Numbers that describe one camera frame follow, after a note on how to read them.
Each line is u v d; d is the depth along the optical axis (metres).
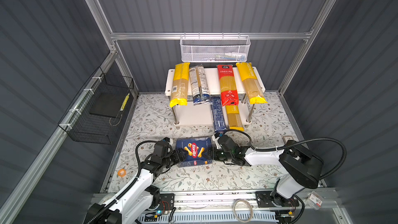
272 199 0.66
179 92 0.70
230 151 0.68
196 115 0.99
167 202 0.72
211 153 0.77
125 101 0.79
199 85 0.73
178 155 0.75
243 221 0.68
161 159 0.65
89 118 0.72
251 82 0.74
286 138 0.93
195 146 0.86
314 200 0.72
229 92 0.69
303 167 0.45
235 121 0.94
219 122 0.91
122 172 0.83
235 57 0.90
